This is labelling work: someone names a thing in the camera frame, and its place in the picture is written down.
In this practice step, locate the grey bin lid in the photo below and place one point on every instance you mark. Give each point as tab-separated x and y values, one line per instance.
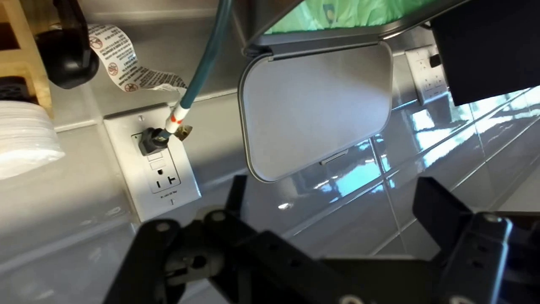
313	110

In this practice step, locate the white round container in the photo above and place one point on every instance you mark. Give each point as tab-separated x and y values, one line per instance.
25	137

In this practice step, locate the white wall outlet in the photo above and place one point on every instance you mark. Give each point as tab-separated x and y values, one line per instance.
162	174

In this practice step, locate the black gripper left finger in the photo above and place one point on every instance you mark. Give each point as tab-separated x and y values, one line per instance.
185	259

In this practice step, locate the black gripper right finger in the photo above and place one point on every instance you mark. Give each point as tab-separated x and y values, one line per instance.
474	254

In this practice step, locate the wooden countertop rack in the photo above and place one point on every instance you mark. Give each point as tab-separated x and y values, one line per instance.
21	61

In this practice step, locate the green bin liner bag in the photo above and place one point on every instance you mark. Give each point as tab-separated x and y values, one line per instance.
347	14

